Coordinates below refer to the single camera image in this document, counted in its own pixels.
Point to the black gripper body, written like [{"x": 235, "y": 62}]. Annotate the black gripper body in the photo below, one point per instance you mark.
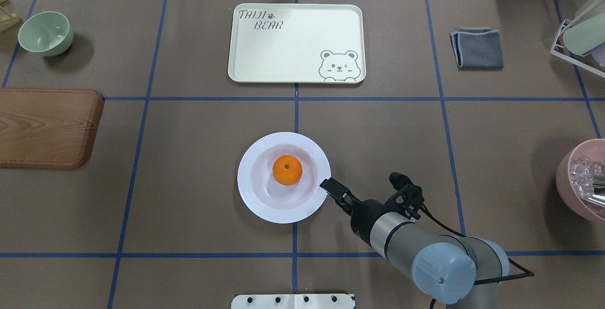
[{"x": 366, "y": 211}]

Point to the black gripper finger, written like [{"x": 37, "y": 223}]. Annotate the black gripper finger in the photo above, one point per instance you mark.
[{"x": 334, "y": 188}]

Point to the orange fruit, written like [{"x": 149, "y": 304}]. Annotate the orange fruit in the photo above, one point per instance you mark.
[{"x": 287, "y": 170}]

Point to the white plate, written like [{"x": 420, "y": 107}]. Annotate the white plate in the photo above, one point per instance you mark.
[{"x": 272, "y": 201}]

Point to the cream bear tray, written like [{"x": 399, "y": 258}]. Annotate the cream bear tray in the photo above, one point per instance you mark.
[{"x": 297, "y": 43}]

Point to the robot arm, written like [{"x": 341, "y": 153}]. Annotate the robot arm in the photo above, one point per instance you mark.
[{"x": 460, "y": 272}]

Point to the grey folded cloth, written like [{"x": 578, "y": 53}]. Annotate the grey folded cloth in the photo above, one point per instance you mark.
[{"x": 477, "y": 48}]

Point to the pink bowl of ice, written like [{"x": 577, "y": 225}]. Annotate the pink bowl of ice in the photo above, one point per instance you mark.
[{"x": 587, "y": 157}]

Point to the metal scoop in bowl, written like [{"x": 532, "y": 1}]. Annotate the metal scoop in bowl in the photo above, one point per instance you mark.
[{"x": 591, "y": 187}]

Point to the green cup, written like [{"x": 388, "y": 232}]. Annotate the green cup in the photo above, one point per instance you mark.
[{"x": 583, "y": 37}]

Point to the wooden cutting board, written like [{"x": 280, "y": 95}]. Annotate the wooden cutting board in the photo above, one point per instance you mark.
[{"x": 48, "y": 128}]

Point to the purple cup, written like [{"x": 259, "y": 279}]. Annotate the purple cup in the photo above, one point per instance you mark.
[{"x": 598, "y": 54}]

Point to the green bowl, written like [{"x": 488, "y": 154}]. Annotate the green bowl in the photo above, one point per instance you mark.
[{"x": 47, "y": 34}]

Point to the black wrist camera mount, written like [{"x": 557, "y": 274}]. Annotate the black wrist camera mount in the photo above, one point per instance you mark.
[{"x": 408, "y": 199}]

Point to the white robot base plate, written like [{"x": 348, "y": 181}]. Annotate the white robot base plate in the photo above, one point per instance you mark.
[{"x": 294, "y": 301}]

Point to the white wire cup rack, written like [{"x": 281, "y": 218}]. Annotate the white wire cup rack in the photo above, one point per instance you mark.
[{"x": 558, "y": 48}]

